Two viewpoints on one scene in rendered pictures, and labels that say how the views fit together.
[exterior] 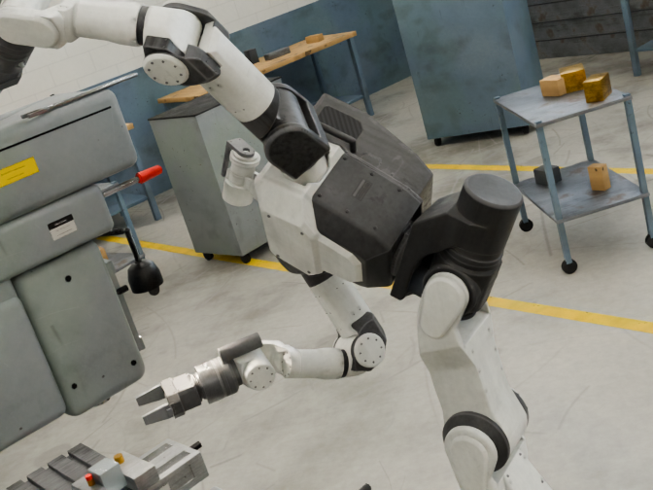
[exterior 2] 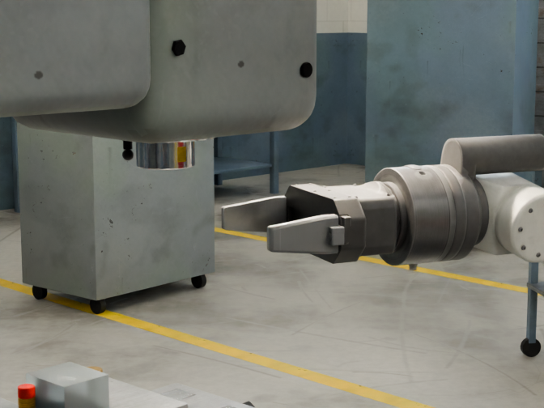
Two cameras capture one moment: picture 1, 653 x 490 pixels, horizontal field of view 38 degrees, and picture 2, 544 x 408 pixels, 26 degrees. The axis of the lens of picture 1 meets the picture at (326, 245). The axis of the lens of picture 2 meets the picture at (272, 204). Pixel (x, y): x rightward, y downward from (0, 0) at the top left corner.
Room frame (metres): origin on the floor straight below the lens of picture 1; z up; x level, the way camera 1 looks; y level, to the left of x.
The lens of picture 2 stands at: (0.88, 0.62, 1.41)
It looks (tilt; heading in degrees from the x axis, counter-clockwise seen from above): 9 degrees down; 351
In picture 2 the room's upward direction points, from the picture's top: straight up
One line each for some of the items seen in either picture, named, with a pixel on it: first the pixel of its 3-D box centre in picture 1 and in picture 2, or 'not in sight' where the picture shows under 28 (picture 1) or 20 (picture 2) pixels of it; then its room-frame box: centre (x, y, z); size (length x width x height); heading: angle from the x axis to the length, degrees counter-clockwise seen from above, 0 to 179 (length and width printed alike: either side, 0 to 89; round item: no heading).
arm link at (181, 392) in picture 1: (193, 389); (371, 220); (1.89, 0.37, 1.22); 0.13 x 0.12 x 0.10; 14
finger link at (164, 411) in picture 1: (157, 415); (305, 237); (1.81, 0.44, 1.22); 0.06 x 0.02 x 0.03; 104
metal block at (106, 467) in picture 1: (107, 476); (67, 404); (1.97, 0.64, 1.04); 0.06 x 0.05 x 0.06; 38
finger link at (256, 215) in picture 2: (150, 395); (252, 214); (1.92, 0.47, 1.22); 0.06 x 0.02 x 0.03; 104
